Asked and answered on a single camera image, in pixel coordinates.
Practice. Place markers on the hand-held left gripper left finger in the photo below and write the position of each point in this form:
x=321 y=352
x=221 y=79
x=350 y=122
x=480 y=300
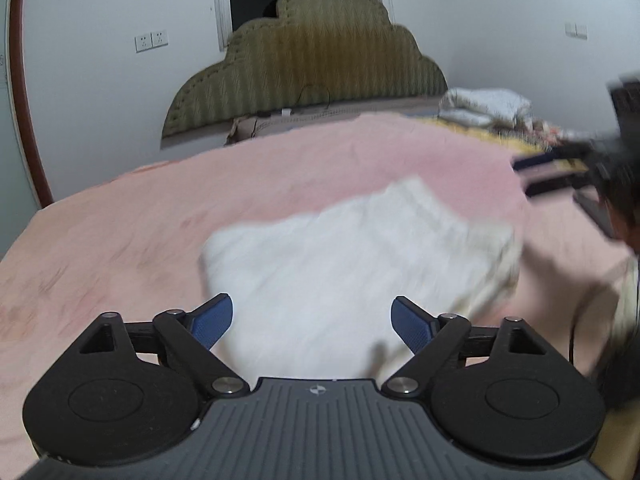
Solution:
x=212 y=320

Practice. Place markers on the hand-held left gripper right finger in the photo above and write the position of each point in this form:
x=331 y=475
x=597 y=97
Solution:
x=411 y=325

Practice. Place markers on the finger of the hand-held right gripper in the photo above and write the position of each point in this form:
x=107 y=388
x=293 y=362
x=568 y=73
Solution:
x=545 y=158
x=555 y=184

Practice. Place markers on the white towel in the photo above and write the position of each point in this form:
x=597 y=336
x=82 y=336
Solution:
x=350 y=270

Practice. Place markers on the zebra floral blanket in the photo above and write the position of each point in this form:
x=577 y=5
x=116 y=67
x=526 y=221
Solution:
x=550 y=132

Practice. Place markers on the yellow blanket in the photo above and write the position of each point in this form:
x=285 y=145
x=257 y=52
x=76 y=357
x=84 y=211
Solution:
x=520 y=142

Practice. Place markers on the white printed folded quilt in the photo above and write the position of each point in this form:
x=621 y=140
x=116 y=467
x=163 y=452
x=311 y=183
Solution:
x=485 y=105

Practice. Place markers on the pink blanket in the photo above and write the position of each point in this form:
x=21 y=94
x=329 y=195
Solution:
x=150 y=220

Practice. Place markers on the olive green headboard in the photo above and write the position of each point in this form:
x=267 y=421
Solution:
x=310 y=55

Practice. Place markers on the white wall switch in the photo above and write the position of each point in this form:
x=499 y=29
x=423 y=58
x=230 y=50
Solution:
x=576 y=29

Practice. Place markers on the white wall socket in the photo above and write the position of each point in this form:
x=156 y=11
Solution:
x=143 y=42
x=159 y=39

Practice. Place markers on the brown curved door frame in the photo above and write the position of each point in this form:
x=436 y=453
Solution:
x=27 y=100

